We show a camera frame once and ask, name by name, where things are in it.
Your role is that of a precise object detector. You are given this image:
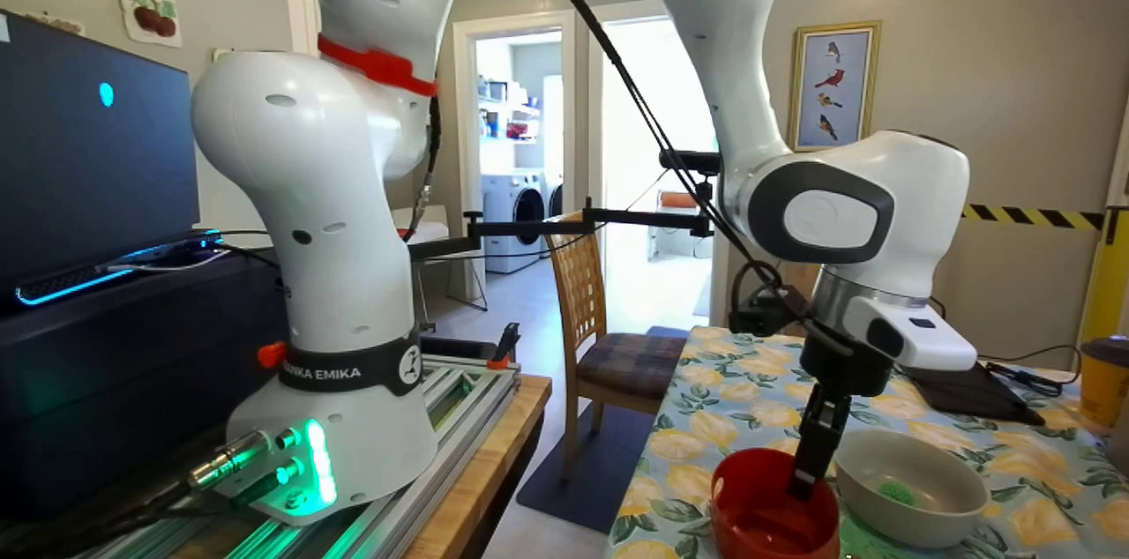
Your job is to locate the yellow cup with dark lid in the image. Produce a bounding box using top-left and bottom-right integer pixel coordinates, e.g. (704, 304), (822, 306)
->
(1078, 335), (1129, 430)

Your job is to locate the laundry shelf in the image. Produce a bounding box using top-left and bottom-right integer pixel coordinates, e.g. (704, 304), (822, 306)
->
(478, 76), (542, 144)

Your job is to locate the yellow post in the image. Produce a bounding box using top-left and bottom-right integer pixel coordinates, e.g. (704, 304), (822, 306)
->
(1080, 206), (1129, 345)

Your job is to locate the orange bowl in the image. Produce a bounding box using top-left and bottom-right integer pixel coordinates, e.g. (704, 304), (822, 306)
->
(709, 446), (842, 559)

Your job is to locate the black laptop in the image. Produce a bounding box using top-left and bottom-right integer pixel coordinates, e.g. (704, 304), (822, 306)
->
(0, 8), (223, 309)

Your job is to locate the wooden chair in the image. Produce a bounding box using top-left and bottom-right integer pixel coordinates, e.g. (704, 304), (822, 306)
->
(543, 210), (690, 478)

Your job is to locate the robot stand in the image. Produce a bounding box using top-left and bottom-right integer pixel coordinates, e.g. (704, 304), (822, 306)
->
(0, 339), (554, 559)

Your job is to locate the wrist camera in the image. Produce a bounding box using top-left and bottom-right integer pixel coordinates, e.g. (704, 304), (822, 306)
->
(729, 284), (808, 337)

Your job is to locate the black cable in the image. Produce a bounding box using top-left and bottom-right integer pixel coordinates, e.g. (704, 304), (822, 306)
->
(977, 344), (1083, 399)

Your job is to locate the floral tablecloth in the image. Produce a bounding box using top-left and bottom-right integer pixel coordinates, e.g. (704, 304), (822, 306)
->
(607, 325), (1129, 559)

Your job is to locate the white small table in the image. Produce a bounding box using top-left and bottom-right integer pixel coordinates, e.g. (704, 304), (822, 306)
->
(392, 205), (489, 315)

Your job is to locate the black tablet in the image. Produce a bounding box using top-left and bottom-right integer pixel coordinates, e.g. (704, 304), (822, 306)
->
(901, 361), (1047, 427)

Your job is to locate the washing machine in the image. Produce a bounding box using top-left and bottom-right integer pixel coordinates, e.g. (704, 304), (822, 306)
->
(481, 173), (548, 276)

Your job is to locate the yellow and black caution tape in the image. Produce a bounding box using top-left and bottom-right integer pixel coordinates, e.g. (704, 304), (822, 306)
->
(961, 203), (1109, 232)

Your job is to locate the camera on mount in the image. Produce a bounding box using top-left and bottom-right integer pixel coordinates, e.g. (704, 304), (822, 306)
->
(408, 149), (724, 263)

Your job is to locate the framed bird picture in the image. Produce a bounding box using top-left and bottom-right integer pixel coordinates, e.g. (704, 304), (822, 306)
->
(787, 20), (883, 153)

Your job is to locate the blue floor mat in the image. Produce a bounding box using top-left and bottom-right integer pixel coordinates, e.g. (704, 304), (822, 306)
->
(515, 325), (691, 535)

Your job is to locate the black computer case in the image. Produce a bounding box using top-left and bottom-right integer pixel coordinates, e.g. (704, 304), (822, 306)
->
(0, 249), (290, 526)

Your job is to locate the cherry wall plaque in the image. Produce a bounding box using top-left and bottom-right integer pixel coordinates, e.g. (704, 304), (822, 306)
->
(115, 0), (184, 48)

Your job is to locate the grey bowl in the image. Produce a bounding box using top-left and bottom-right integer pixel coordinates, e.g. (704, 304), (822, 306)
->
(833, 428), (991, 550)

